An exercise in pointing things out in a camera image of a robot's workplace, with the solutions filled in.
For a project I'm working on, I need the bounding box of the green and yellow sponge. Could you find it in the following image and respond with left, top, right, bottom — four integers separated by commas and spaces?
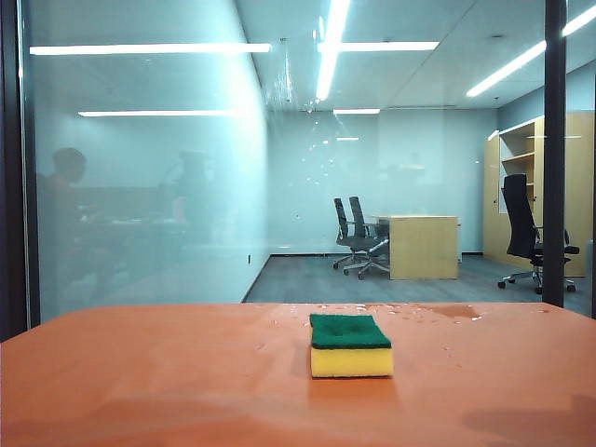
309, 313, 395, 380

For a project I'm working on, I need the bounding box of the grey mesh office chair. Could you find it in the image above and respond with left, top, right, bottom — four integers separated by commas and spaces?
348, 195, 392, 281
332, 196, 370, 272

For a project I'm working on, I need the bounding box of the light wooden office desk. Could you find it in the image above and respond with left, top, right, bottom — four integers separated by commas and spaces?
371, 213, 462, 281

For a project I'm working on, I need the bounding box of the long ceiling strip light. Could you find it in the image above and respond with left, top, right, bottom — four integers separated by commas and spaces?
561, 3, 596, 38
466, 40, 548, 99

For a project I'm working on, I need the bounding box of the light wooden shelf cabinet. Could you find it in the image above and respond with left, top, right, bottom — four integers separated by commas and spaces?
482, 111, 596, 278

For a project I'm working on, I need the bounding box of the large glass wall pane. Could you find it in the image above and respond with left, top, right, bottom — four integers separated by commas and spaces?
20, 0, 596, 320

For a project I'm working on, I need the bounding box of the black vertical frame post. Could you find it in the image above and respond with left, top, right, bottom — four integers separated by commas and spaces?
541, 0, 569, 309

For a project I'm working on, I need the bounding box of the dark glass wall frame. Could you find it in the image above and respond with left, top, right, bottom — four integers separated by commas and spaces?
0, 0, 42, 342

